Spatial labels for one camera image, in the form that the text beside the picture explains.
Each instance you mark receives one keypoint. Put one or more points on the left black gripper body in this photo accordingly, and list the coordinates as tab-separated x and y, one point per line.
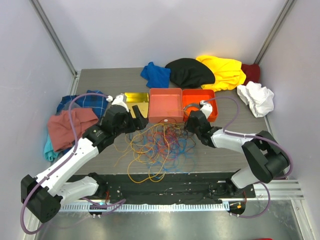
128	126

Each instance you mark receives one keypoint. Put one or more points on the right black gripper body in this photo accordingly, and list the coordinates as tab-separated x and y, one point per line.
195	131

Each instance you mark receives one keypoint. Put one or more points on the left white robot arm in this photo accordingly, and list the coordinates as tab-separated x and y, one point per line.
45	194

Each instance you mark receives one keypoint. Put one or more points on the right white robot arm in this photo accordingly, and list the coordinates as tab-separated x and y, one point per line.
265	157

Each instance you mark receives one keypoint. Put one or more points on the gold metal tin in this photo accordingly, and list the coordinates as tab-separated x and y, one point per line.
140	99

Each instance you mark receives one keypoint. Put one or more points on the orange plastic box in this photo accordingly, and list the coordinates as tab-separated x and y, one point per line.
194	96

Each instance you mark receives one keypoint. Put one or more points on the salmon pink plastic box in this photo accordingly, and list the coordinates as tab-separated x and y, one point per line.
165	105

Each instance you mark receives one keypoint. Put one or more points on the blue plaid cloth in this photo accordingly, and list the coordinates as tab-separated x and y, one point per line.
97	103

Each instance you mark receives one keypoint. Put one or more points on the black cloth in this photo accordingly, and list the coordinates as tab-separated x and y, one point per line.
190	73

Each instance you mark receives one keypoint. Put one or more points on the yellow cloth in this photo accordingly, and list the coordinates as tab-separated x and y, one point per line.
228	72

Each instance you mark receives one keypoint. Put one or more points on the salmon red cloth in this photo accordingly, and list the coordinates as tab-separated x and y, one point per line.
60	130

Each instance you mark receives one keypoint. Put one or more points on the white cloth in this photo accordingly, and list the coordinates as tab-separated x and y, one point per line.
258	98

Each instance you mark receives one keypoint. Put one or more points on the dark red cloth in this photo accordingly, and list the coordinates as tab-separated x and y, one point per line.
252	73

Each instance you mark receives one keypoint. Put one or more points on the teal cloth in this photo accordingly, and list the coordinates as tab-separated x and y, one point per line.
48	152

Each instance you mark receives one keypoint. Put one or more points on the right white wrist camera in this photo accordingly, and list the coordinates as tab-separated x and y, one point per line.
206	108

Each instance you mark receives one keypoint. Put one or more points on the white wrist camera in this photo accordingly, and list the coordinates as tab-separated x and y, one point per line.
119	100
206	108

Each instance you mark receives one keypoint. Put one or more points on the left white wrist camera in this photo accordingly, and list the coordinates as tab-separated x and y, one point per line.
119	100

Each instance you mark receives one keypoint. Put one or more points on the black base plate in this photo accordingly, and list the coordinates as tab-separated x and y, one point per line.
174	188

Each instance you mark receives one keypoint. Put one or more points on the white slotted cable duct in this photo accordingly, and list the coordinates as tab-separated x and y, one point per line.
84	206

